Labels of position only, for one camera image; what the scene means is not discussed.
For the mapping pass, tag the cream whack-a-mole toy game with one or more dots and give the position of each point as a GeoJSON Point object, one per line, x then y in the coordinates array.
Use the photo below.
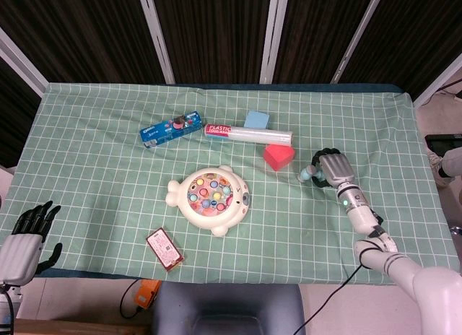
{"type": "Point", "coordinates": [202, 219]}

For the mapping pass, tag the blue cookie box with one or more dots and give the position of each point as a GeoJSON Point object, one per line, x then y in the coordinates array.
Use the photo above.
{"type": "Point", "coordinates": [162, 131]}

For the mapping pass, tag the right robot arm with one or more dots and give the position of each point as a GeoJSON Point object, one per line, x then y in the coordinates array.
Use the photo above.
{"type": "Point", "coordinates": [361, 216]}

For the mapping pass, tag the plastic wrap box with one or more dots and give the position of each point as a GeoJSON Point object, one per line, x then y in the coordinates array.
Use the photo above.
{"type": "Point", "coordinates": [252, 134]}

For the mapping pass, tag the wooden board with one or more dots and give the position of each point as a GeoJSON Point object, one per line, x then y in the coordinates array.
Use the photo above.
{"type": "Point", "coordinates": [79, 327]}

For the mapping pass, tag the red brown card box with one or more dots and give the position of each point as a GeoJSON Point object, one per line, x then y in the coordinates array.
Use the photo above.
{"type": "Point", "coordinates": [164, 250]}

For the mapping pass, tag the grey padded chair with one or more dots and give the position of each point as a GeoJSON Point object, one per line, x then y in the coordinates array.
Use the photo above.
{"type": "Point", "coordinates": [227, 309]}

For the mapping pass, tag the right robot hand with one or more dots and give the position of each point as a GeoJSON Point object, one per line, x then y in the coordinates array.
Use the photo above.
{"type": "Point", "coordinates": [337, 167]}

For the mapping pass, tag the light blue foam block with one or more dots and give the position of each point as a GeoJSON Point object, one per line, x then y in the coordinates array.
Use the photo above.
{"type": "Point", "coordinates": [256, 119]}

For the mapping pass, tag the white frame post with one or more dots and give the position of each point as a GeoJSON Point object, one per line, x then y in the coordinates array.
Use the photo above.
{"type": "Point", "coordinates": [155, 31]}
{"type": "Point", "coordinates": [274, 31]}
{"type": "Point", "coordinates": [21, 60]}
{"type": "Point", "coordinates": [357, 35]}
{"type": "Point", "coordinates": [438, 82]}

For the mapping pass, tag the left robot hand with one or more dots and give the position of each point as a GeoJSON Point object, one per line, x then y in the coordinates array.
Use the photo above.
{"type": "Point", "coordinates": [19, 255]}

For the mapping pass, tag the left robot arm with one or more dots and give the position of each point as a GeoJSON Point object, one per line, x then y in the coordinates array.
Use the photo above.
{"type": "Point", "coordinates": [4, 302]}

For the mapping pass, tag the red foam cube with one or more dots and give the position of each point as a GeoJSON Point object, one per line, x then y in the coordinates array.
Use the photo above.
{"type": "Point", "coordinates": [278, 158]}

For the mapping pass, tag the white sneaker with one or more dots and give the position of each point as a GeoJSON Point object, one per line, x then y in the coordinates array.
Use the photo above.
{"type": "Point", "coordinates": [435, 165]}

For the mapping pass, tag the light blue toy hammer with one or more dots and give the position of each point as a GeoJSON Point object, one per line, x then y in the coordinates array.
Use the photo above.
{"type": "Point", "coordinates": [306, 174]}

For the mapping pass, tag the green checked tablecloth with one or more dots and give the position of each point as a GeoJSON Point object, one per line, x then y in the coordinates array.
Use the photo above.
{"type": "Point", "coordinates": [108, 169]}

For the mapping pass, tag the light trouser leg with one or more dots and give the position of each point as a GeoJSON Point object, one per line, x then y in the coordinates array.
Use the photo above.
{"type": "Point", "coordinates": [453, 163]}

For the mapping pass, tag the orange device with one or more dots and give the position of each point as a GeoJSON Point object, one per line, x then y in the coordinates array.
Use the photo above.
{"type": "Point", "coordinates": [146, 295]}

